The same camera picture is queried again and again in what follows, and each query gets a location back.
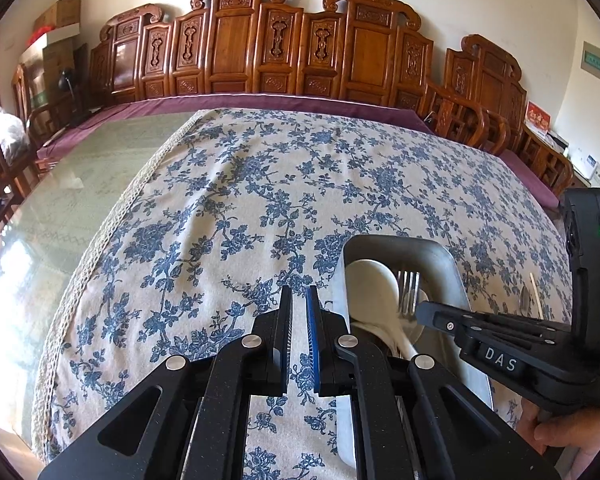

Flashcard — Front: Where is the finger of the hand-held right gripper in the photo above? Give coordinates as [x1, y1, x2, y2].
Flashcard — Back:
[414, 300, 573, 356]
[480, 311, 574, 336]

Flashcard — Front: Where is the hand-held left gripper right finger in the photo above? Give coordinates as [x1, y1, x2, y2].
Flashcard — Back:
[305, 285, 551, 480]

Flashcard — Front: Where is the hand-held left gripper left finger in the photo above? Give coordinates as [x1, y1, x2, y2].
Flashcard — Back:
[37, 285, 294, 480]

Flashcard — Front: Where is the wooden chopstick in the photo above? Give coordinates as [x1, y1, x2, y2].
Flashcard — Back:
[528, 272, 544, 319]

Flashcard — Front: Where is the metal fork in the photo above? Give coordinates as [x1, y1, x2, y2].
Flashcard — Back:
[396, 270, 422, 319]

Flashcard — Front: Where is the metal tray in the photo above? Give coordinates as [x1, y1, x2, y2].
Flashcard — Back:
[330, 235, 494, 468]

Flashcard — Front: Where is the large white spoon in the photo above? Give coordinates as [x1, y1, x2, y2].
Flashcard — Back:
[346, 259, 422, 362]

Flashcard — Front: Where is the person's right hand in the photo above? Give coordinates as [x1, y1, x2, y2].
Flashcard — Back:
[519, 399, 600, 479]

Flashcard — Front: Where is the blue floral tablecloth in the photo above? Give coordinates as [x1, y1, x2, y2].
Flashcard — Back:
[32, 107, 574, 480]

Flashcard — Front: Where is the purple seat cushion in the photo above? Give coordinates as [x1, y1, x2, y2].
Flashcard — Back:
[499, 151, 562, 209]

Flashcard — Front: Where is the wooden armchair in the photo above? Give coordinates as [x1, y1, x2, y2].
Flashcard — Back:
[514, 124, 577, 197]

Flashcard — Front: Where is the carved wooden chair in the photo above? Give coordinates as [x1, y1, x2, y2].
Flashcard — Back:
[86, 3, 177, 107]
[301, 0, 435, 112]
[171, 0, 307, 97]
[421, 34, 529, 155]

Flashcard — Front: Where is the black desk lamp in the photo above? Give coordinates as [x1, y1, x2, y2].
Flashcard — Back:
[54, 66, 83, 127]

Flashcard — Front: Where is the clear plastic bag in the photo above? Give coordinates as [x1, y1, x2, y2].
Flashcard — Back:
[0, 103, 29, 162]

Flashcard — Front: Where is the large cardboard box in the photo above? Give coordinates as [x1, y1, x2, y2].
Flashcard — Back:
[41, 40, 79, 92]

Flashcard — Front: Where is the white and red box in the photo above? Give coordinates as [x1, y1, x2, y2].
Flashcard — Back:
[19, 26, 82, 56]

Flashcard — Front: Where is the brown cardboard box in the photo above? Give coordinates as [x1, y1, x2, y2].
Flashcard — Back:
[33, 0, 82, 32]

